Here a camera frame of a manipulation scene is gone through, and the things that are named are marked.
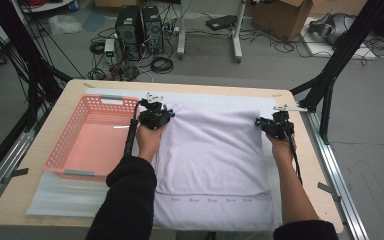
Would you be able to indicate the small white device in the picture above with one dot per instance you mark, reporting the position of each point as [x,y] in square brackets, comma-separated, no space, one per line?
[109,46]

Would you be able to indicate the person's right hand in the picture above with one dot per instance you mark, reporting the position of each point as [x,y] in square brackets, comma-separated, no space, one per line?
[281,150]

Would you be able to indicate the white grid mat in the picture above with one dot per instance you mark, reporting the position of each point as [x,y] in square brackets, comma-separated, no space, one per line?
[63,200]

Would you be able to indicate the large cardboard box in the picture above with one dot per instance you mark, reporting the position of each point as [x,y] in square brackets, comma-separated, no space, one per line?
[336,6]

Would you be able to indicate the black computer tower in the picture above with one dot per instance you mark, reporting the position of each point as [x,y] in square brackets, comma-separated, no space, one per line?
[153,30]
[128,33]

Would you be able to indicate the white-legged desk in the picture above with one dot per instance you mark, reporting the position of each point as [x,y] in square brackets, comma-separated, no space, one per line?
[181,30]

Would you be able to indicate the pink plastic basket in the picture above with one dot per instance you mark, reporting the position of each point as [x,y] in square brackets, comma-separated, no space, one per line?
[93,143]

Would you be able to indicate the person's left hand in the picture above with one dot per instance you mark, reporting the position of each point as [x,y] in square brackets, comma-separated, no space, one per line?
[148,141]

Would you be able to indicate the open cardboard box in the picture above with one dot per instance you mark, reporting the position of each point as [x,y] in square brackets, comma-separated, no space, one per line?
[280,20]

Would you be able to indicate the lilac printed towel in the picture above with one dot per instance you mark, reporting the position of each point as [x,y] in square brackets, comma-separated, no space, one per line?
[213,156]

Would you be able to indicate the white floor board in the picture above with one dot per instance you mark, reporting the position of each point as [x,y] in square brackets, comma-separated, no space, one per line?
[313,48]

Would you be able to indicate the black metal frame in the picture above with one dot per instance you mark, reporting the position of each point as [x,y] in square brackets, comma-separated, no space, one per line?
[23,50]
[343,50]

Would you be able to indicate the aluminium rail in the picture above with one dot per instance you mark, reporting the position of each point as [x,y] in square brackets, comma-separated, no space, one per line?
[3,170]
[336,173]

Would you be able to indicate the clear plastic bag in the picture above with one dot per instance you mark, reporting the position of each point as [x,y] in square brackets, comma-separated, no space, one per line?
[65,24]

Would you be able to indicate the blue floor sheet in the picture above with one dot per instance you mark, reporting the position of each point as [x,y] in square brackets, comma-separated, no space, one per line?
[94,21]

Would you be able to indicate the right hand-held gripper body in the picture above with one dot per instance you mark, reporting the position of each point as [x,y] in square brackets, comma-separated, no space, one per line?
[280,126]

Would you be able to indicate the grey rounded device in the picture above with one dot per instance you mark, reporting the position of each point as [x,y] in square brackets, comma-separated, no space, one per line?
[331,28]

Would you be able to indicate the white round table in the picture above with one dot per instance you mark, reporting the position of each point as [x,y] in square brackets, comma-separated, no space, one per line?
[46,6]

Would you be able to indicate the black flat device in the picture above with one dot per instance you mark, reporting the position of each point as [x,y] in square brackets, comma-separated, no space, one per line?
[220,22]

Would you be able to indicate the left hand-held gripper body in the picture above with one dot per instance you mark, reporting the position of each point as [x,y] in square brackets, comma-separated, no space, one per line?
[152,116]

